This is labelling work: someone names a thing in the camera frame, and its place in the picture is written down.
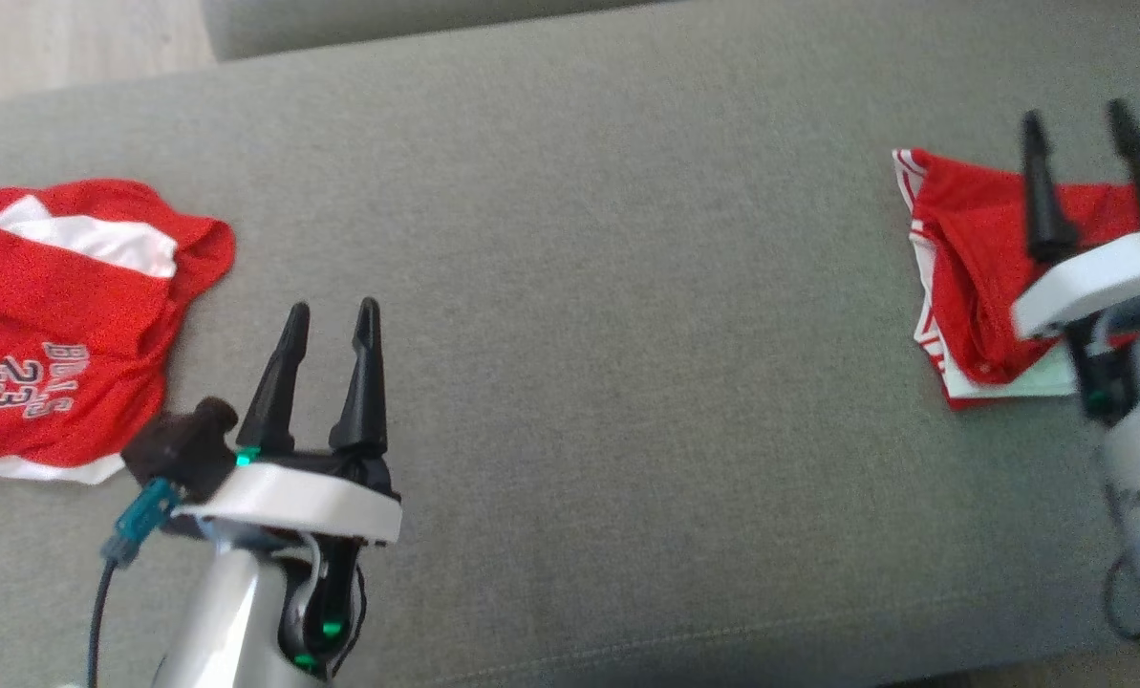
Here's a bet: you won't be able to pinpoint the large grey sofa seat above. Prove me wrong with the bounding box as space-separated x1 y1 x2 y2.
0 0 1140 688

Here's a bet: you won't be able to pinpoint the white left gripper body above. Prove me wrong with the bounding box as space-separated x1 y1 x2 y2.
170 447 404 681

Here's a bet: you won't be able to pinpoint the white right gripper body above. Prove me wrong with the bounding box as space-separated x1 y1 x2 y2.
1011 226 1140 428

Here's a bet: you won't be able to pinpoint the red shorts with striped trim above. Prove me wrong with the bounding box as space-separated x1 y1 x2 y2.
893 148 1140 410

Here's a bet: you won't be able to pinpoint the left camera cable teal plug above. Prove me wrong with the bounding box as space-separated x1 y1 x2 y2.
86 478 184 688

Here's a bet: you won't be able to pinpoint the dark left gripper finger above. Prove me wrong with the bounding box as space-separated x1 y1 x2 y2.
328 297 390 456
236 302 312 456

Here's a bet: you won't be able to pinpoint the small grey sofa seat cushion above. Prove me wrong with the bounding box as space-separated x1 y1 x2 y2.
201 0 671 62

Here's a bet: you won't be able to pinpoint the red Bulls 23 jersey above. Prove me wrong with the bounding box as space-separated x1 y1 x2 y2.
0 179 237 485

